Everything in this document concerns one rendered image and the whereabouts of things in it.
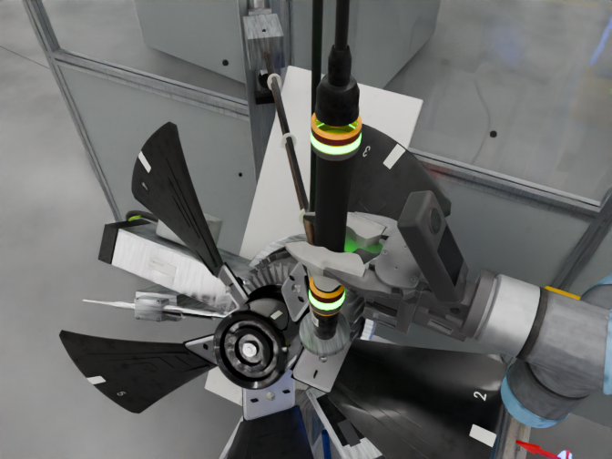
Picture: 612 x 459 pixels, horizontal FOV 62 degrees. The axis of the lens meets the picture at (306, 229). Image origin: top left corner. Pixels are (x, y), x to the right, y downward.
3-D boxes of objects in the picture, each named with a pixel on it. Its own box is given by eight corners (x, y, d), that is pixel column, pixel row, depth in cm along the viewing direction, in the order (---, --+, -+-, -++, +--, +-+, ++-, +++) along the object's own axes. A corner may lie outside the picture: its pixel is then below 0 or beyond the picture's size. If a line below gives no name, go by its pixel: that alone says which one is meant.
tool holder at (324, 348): (292, 304, 74) (291, 264, 67) (340, 297, 75) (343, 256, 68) (303, 361, 69) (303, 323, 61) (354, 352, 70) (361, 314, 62)
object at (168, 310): (250, 323, 90) (87, 304, 101) (250, 311, 90) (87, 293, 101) (245, 327, 88) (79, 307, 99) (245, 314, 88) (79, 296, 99)
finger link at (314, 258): (280, 290, 58) (361, 308, 56) (278, 259, 53) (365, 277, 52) (287, 268, 60) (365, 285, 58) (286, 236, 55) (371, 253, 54)
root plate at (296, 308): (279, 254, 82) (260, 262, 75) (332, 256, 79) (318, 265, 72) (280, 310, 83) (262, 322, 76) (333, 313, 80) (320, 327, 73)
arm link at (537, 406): (591, 388, 63) (636, 348, 55) (536, 448, 59) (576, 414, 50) (536, 342, 67) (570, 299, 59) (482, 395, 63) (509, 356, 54)
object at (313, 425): (297, 421, 104) (296, 388, 103) (325, 426, 102) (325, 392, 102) (282, 441, 96) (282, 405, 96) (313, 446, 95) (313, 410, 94)
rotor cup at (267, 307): (239, 280, 87) (198, 300, 74) (321, 285, 82) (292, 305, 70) (241, 363, 88) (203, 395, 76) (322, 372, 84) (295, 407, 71)
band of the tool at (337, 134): (307, 135, 47) (307, 108, 45) (352, 129, 47) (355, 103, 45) (315, 166, 44) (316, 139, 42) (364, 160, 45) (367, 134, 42)
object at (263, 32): (245, 47, 110) (241, 9, 104) (278, 45, 111) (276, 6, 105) (250, 75, 104) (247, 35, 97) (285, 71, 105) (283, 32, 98)
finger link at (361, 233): (302, 242, 62) (369, 279, 59) (302, 209, 58) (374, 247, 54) (317, 226, 64) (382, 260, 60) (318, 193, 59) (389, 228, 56)
